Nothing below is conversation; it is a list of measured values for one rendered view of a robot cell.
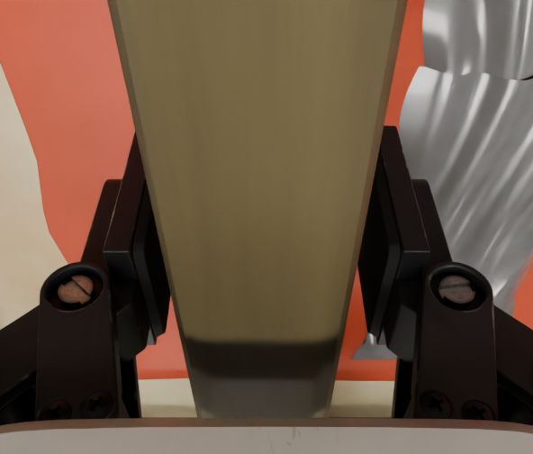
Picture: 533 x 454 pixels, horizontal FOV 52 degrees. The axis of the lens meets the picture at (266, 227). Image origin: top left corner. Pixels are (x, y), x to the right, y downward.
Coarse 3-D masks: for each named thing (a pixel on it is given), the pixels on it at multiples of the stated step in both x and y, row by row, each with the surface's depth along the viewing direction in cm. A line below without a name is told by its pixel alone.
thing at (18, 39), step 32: (0, 0) 15; (32, 0) 15; (64, 0) 15; (96, 0) 15; (416, 0) 15; (0, 32) 16; (32, 32) 16; (64, 32) 16; (96, 32) 16; (416, 32) 16; (32, 64) 17; (64, 64) 17; (96, 64) 17; (416, 64) 17
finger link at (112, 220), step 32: (128, 160) 11; (128, 192) 11; (96, 224) 11; (128, 224) 10; (96, 256) 11; (128, 256) 10; (160, 256) 12; (128, 288) 10; (160, 288) 12; (32, 320) 10; (128, 320) 10; (160, 320) 12; (0, 352) 9; (32, 352) 9; (128, 352) 11; (0, 384) 9; (32, 384) 9; (32, 416) 10
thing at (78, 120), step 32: (32, 96) 18; (64, 96) 18; (96, 96) 18; (32, 128) 19; (64, 128) 19; (96, 128) 19; (128, 128) 19; (64, 160) 20; (96, 160) 20; (64, 192) 21; (96, 192) 21; (64, 224) 22; (64, 256) 24; (352, 320) 27; (160, 352) 30; (352, 352) 30
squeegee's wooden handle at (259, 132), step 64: (128, 0) 5; (192, 0) 5; (256, 0) 5; (320, 0) 5; (384, 0) 5; (128, 64) 6; (192, 64) 5; (256, 64) 5; (320, 64) 5; (384, 64) 6; (192, 128) 6; (256, 128) 6; (320, 128) 6; (192, 192) 7; (256, 192) 7; (320, 192) 7; (192, 256) 7; (256, 256) 7; (320, 256) 7; (192, 320) 9; (256, 320) 9; (320, 320) 9; (192, 384) 11; (256, 384) 10; (320, 384) 10
